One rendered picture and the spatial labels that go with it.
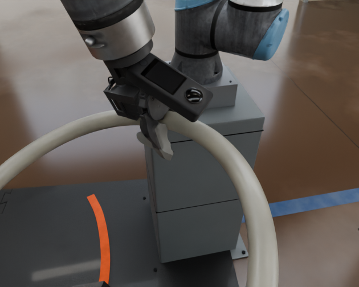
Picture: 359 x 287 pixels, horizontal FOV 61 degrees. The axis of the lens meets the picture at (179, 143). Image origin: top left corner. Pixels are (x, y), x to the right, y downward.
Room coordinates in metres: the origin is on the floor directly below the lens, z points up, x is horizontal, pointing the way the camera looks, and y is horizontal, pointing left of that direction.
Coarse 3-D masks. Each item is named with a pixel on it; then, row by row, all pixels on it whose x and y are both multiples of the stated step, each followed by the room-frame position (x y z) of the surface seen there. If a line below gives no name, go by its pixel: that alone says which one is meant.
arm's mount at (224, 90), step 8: (224, 72) 0.99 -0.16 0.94; (224, 80) 0.93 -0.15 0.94; (232, 80) 0.94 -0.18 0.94; (208, 88) 0.89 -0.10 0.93; (216, 88) 0.90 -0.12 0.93; (224, 88) 0.90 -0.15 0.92; (232, 88) 0.91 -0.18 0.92; (216, 96) 0.90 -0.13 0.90; (224, 96) 0.90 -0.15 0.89; (232, 96) 0.91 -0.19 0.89; (216, 104) 0.90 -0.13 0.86; (224, 104) 0.90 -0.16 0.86; (232, 104) 0.91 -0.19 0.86
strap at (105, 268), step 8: (96, 200) 1.15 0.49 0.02; (96, 208) 1.09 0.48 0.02; (96, 216) 1.04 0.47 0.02; (104, 224) 0.99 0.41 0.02; (104, 232) 0.94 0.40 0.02; (104, 240) 0.89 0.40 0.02; (104, 248) 0.84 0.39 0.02; (104, 256) 0.80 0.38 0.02; (104, 264) 0.75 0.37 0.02; (104, 272) 0.71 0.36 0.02; (104, 280) 0.67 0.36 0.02
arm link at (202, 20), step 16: (176, 0) 0.97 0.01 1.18; (192, 0) 0.93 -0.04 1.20; (208, 0) 0.92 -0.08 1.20; (224, 0) 0.95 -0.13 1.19; (176, 16) 0.97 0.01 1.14; (192, 16) 0.92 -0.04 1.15; (208, 16) 0.91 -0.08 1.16; (176, 32) 0.97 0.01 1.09; (192, 32) 0.92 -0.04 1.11; (208, 32) 0.89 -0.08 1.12; (192, 48) 0.92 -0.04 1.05; (208, 48) 0.93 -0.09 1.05
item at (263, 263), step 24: (96, 120) 0.42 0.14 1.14; (120, 120) 0.42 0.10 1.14; (168, 120) 0.38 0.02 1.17; (48, 144) 0.40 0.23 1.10; (216, 144) 0.31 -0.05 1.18; (0, 168) 0.36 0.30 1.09; (24, 168) 0.37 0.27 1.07; (240, 168) 0.26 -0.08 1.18; (240, 192) 0.24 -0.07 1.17; (264, 216) 0.20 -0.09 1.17; (264, 240) 0.17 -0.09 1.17; (264, 264) 0.15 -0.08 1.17
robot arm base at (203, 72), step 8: (176, 48) 0.97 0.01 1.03; (176, 56) 0.97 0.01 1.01; (184, 56) 0.94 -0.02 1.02; (192, 56) 0.92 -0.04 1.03; (200, 56) 0.92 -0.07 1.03; (208, 56) 0.93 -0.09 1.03; (216, 56) 0.96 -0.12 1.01; (176, 64) 0.95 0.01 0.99; (184, 64) 0.93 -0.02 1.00; (192, 64) 0.92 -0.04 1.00; (200, 64) 0.92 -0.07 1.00; (208, 64) 0.93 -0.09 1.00; (216, 64) 0.95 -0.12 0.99; (184, 72) 0.92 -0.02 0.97; (192, 72) 0.91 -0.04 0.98; (200, 72) 0.91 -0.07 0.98; (208, 72) 0.92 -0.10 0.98; (216, 72) 0.95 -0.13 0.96; (200, 80) 0.90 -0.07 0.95; (208, 80) 0.91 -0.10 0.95; (216, 80) 0.93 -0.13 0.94
